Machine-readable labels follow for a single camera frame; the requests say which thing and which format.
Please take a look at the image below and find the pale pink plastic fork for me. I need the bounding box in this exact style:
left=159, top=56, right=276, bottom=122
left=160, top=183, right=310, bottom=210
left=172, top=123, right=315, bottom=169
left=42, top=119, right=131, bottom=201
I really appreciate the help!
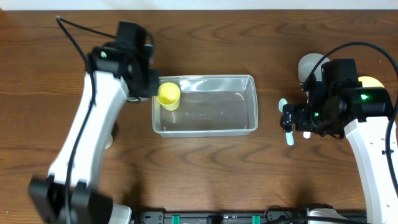
left=303, top=131, right=311, bottom=139

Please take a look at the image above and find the yellow plastic cup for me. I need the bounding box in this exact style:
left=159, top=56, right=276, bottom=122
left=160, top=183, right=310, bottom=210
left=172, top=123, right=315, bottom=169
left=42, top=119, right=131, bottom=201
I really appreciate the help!
left=156, top=82, right=181, bottom=111

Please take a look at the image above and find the grey plastic bowl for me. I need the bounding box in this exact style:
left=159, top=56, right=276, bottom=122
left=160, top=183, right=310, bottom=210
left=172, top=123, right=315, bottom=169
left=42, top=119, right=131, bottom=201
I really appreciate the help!
left=298, top=53, right=330, bottom=82

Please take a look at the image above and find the white plastic cup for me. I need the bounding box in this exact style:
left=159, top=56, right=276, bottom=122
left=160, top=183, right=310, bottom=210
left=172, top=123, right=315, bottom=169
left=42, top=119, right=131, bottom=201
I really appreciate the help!
left=105, top=134, right=114, bottom=149

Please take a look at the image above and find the clear plastic container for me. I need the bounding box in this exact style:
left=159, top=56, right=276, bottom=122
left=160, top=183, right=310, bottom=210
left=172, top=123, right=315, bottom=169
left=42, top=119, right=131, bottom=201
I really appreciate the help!
left=152, top=75, right=259, bottom=138

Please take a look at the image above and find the yellow plastic bowl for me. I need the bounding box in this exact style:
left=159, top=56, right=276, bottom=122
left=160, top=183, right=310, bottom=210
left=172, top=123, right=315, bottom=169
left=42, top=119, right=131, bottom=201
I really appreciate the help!
left=358, top=76, right=384, bottom=88

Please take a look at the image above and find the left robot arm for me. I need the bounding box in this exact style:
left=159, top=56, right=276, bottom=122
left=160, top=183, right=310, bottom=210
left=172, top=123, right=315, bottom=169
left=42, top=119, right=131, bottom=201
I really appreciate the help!
left=28, top=21, right=160, bottom=223

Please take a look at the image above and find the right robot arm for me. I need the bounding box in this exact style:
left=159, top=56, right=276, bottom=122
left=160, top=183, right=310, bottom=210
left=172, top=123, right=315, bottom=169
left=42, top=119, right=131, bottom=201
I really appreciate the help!
left=279, top=59, right=397, bottom=223

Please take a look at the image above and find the mint green plastic spoon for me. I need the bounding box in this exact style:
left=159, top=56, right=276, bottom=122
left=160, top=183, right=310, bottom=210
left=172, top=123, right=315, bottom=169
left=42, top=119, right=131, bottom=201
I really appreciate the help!
left=278, top=98, right=294, bottom=146

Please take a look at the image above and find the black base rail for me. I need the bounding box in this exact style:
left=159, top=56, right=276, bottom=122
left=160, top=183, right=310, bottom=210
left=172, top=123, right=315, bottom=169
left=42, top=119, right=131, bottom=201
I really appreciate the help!
left=130, top=208, right=310, bottom=224

